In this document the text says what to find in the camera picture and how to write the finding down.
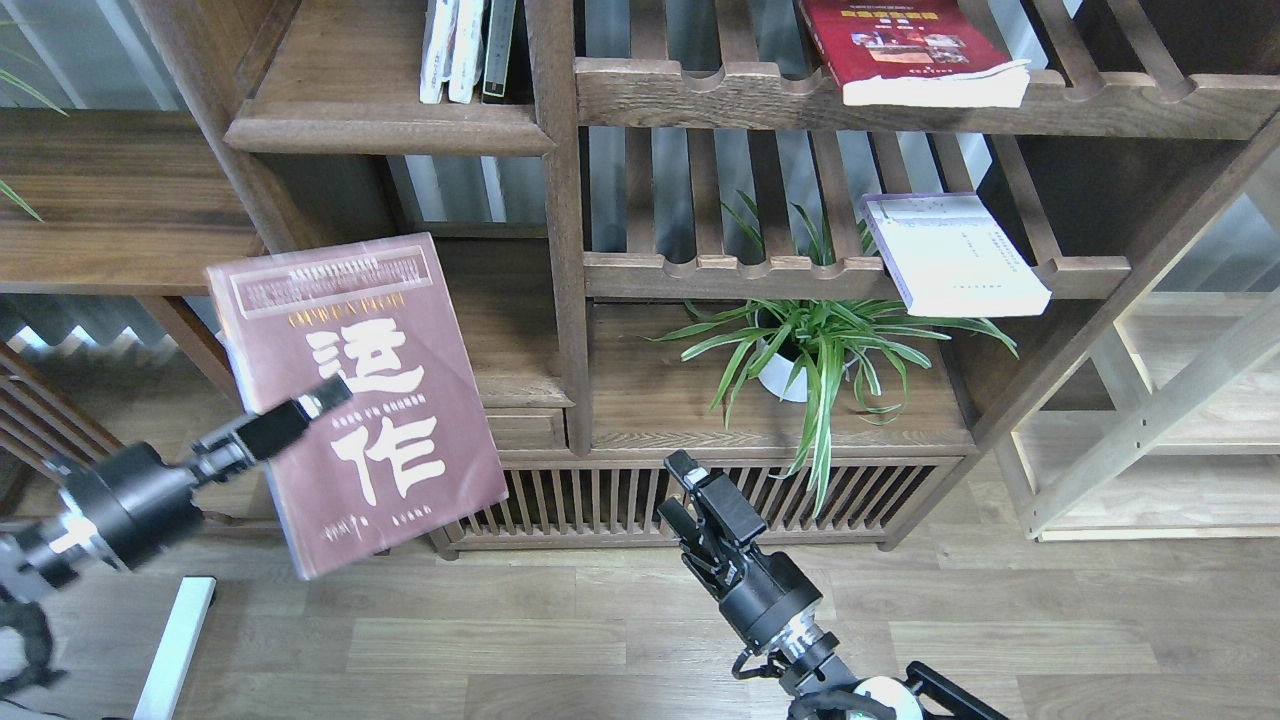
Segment dark green upright book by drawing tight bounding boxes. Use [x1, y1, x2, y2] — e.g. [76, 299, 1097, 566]
[480, 0, 518, 104]

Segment green spider plant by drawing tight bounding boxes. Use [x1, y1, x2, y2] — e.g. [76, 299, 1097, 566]
[645, 190, 1019, 511]

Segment red book on shelf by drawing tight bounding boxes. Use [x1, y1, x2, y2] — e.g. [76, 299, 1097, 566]
[797, 1, 1030, 109]

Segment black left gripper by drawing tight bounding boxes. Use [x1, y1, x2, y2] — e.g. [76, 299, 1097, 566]
[45, 375, 352, 569]

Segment maroon book white characters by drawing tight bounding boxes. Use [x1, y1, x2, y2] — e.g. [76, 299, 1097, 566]
[207, 233, 508, 580]

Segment white upright book middle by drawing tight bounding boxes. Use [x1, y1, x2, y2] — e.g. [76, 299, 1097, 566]
[447, 0, 486, 104]

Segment light wooden rack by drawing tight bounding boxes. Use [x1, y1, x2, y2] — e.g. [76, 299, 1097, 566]
[993, 150, 1280, 543]

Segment white upright book left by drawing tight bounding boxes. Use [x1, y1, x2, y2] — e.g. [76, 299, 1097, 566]
[419, 1, 460, 104]

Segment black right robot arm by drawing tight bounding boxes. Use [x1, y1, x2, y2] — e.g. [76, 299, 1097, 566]
[659, 450, 1002, 719]

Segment white lavender book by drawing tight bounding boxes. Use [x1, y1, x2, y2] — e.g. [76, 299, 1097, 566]
[859, 192, 1052, 318]

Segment white upright book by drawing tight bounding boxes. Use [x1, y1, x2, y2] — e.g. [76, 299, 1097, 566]
[447, 0, 486, 104]
[419, 1, 460, 104]

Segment white plant pot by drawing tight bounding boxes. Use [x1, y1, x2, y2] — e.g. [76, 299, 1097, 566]
[758, 341, 809, 404]

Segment dark wooden bookshelf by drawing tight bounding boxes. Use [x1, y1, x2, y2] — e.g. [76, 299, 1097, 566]
[131, 0, 1280, 561]

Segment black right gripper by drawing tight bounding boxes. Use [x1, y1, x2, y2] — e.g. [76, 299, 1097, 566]
[658, 450, 822, 656]

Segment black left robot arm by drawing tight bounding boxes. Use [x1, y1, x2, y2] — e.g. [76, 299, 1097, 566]
[1, 375, 352, 698]

